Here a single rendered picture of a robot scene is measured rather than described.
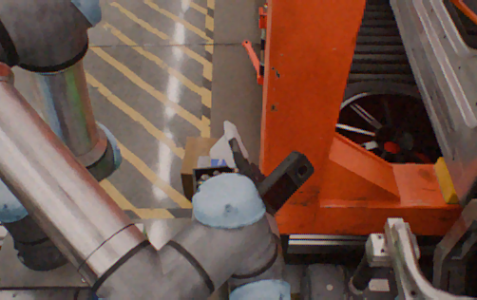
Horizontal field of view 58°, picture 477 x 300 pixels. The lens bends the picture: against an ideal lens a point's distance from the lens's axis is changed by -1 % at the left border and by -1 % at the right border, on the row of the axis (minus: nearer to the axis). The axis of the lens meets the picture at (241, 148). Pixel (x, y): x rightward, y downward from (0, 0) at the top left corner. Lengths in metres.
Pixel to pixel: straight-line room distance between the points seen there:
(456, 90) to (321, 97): 0.51
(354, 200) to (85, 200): 0.92
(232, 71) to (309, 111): 1.76
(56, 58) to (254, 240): 0.36
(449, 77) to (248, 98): 1.39
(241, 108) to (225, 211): 1.99
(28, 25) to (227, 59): 2.24
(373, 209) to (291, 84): 0.53
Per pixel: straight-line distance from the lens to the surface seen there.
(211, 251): 0.47
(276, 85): 0.88
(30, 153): 0.50
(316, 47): 0.83
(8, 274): 1.09
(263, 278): 0.54
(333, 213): 1.27
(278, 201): 0.68
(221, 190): 0.48
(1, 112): 0.52
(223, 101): 2.48
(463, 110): 1.27
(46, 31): 0.61
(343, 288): 1.44
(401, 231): 0.85
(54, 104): 0.75
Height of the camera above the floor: 1.70
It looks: 50 degrees down
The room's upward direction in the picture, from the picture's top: straight up
